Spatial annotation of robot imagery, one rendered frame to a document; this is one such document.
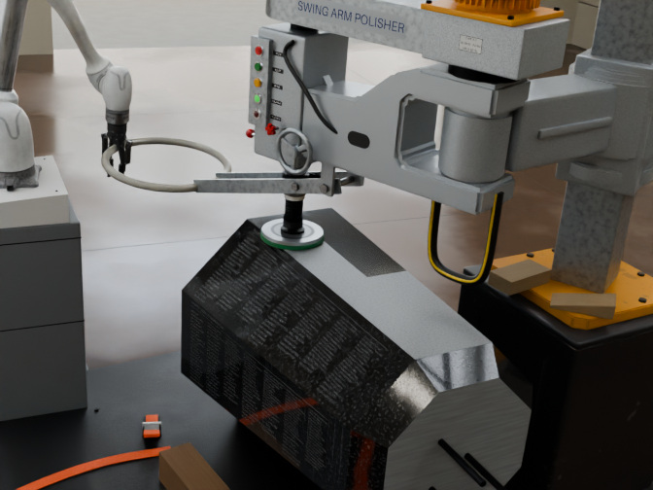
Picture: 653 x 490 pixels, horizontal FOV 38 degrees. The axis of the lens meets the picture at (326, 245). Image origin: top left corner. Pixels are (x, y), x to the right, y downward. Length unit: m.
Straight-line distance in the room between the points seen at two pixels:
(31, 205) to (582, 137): 1.86
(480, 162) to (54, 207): 1.56
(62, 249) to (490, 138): 1.65
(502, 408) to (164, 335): 2.02
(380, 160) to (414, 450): 0.84
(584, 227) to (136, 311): 2.24
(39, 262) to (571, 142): 1.88
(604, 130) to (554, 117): 0.26
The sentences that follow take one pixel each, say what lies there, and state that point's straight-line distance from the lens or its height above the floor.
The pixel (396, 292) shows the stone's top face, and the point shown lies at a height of 0.85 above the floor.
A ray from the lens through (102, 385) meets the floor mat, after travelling 3.99.
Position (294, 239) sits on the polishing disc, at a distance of 3.18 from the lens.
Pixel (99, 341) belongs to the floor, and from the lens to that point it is 4.32.
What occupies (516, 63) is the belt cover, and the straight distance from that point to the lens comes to 2.48.
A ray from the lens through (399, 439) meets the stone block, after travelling 2.59.
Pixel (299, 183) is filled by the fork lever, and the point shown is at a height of 1.08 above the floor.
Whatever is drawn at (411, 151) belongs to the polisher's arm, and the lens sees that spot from 2.81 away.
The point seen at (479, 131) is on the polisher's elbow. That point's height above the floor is 1.42.
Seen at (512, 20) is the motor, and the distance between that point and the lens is 2.46.
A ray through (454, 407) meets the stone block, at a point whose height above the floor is 0.72.
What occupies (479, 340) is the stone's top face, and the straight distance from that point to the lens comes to 2.73.
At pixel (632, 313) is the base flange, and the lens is 3.26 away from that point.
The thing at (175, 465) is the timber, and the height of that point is 0.14.
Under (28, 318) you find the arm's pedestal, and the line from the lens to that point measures 3.62.
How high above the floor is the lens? 2.15
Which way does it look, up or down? 24 degrees down
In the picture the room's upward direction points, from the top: 4 degrees clockwise
